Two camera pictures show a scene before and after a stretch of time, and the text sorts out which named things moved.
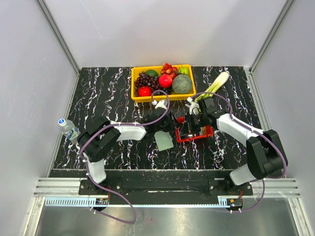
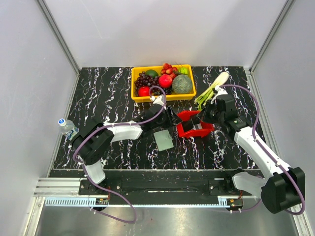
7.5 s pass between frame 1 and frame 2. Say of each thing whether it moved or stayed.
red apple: stayed
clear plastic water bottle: stayed
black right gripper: moved
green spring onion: stayed
